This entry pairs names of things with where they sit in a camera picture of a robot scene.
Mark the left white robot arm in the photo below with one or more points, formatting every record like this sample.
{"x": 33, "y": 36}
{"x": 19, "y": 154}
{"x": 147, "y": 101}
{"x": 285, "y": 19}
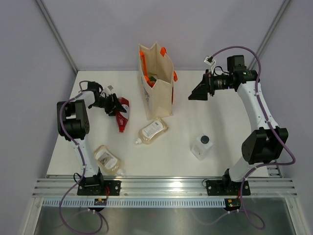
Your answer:
{"x": 73, "y": 125}

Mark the square bottle black cap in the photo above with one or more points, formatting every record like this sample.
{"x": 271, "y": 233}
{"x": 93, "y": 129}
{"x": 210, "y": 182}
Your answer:
{"x": 201, "y": 146}

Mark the clear Malory soap bottle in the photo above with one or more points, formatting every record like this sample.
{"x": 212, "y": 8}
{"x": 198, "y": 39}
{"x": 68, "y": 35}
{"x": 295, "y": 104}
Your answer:
{"x": 109, "y": 163}

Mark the white slotted cable duct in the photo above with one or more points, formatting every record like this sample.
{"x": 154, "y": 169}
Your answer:
{"x": 145, "y": 203}

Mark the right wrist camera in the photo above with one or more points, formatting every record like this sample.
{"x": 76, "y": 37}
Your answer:
{"x": 211, "y": 62}

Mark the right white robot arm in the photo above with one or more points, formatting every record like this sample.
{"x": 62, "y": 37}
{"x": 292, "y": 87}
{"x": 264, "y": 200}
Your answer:
{"x": 236, "y": 67}

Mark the right frame post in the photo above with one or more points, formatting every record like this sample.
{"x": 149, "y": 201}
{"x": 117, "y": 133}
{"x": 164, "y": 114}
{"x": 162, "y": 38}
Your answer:
{"x": 272, "y": 28}

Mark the clear soap bottle white label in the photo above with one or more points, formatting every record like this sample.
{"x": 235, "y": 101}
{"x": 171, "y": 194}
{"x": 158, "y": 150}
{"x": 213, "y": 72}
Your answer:
{"x": 149, "y": 133}

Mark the red Fairy dish soap bottle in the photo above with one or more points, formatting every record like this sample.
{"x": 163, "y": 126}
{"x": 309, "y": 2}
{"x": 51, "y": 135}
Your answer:
{"x": 123, "y": 117}

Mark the aluminium front rail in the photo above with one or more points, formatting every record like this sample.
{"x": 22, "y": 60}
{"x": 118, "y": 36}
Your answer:
{"x": 168, "y": 187}

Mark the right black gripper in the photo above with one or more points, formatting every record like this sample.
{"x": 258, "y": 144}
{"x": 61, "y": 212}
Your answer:
{"x": 200, "y": 92}

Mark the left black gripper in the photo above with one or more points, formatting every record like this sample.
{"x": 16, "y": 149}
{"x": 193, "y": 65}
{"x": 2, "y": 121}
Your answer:
{"x": 114, "y": 106}

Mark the left frame post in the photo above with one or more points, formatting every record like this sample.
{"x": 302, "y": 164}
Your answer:
{"x": 56, "y": 34}

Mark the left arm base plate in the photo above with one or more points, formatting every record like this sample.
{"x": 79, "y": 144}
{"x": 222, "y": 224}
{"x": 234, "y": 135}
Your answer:
{"x": 98, "y": 186}

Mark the right aluminium side rail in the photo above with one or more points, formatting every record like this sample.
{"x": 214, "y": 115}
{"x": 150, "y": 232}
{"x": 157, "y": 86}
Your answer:
{"x": 262, "y": 145}

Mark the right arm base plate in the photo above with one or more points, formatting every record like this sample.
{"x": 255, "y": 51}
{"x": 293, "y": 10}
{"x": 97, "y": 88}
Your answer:
{"x": 218, "y": 188}

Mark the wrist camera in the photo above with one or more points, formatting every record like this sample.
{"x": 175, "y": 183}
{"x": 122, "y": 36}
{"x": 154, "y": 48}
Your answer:
{"x": 211, "y": 62}
{"x": 107, "y": 91}

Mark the floral canvas tote bag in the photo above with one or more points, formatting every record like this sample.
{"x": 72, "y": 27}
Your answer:
{"x": 154, "y": 61}

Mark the frame post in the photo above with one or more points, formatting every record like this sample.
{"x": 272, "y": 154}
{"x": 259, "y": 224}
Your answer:
{"x": 272, "y": 28}
{"x": 56, "y": 34}

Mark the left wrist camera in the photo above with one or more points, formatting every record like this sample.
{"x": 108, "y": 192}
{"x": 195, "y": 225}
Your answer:
{"x": 107, "y": 91}

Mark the green dish soap bottle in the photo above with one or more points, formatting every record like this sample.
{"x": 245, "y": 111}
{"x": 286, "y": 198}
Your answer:
{"x": 150, "y": 80}

